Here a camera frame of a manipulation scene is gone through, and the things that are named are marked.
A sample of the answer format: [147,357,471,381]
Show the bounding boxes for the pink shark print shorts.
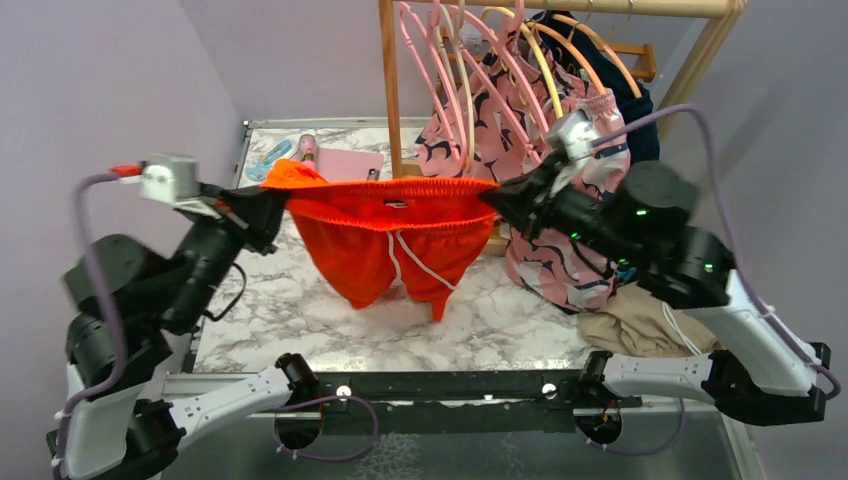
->
[414,65,631,313]

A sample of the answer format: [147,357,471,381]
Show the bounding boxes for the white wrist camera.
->
[544,109,600,164]
[109,153,200,205]

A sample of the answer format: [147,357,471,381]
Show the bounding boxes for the pink clipboard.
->
[315,147,385,182]

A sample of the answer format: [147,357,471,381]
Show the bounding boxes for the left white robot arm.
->
[47,184,318,479]

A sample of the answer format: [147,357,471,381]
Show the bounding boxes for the colourful print garment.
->
[615,264,638,285]

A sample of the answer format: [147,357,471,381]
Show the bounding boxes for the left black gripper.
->
[163,179,295,330]

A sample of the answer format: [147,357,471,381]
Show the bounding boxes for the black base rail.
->
[274,369,642,440]

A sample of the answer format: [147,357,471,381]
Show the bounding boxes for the wooden clothes rack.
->
[377,0,749,258]

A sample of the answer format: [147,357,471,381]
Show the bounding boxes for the yellow hanger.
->
[482,1,563,119]

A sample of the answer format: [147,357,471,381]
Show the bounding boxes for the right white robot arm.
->
[480,161,830,427]

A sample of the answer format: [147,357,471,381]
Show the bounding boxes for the cream hanger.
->
[440,1,475,176]

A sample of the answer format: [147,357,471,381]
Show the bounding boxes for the navy blue garment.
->
[529,9,663,164]

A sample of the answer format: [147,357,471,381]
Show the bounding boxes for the pink tube bottle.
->
[297,134,318,163]

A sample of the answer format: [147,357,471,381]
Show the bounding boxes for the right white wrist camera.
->
[544,109,600,164]

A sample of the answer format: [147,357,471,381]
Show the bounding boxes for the orange shorts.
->
[261,160,496,322]

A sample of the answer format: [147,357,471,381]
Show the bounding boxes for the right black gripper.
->
[481,153,643,269]

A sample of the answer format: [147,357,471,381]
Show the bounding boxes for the orange wooden hanger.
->
[527,10,649,101]

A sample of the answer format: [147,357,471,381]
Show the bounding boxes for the beige garment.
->
[577,284,722,358]

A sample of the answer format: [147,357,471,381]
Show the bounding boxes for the light blue package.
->
[244,139,293,182]

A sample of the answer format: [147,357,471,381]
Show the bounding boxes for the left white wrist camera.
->
[109,153,200,205]

